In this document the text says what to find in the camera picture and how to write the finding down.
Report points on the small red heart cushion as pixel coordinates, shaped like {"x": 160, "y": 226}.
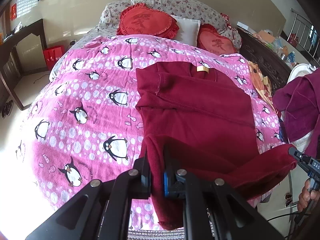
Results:
{"x": 210, "y": 40}

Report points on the floral bed pillow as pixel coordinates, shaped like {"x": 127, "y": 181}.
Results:
{"x": 190, "y": 9}

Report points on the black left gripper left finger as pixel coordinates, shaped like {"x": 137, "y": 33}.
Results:
{"x": 117, "y": 196}

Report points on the dark red sweater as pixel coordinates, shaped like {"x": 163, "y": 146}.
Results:
{"x": 205, "y": 122}

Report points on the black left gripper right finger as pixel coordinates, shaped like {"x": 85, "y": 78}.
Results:
{"x": 200, "y": 216}

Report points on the white laundry basket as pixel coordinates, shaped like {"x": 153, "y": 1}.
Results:
{"x": 299, "y": 71}

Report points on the large red heart cushion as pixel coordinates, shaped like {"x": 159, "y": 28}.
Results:
{"x": 141, "y": 19}

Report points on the red gift bag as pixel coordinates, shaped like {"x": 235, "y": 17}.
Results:
{"x": 52, "y": 55}

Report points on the orange patterned cloth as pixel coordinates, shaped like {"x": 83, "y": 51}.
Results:
{"x": 261, "y": 83}

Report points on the person's right hand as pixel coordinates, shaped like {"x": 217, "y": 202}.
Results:
{"x": 305, "y": 196}

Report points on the magenta clothes pile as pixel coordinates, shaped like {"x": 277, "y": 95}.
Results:
{"x": 299, "y": 100}

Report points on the metal stair railing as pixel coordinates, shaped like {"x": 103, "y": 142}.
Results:
{"x": 304, "y": 37}

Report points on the white square pillow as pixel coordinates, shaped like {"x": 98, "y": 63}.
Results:
{"x": 188, "y": 30}

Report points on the dark carved wooden headboard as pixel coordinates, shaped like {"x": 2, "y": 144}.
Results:
{"x": 268, "y": 61}

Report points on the pink penguin blanket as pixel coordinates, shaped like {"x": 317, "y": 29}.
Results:
{"x": 84, "y": 125}

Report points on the dark wooden desk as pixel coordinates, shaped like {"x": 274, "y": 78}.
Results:
{"x": 8, "y": 51}

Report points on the black slippers on floor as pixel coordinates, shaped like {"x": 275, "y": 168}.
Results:
{"x": 7, "y": 108}

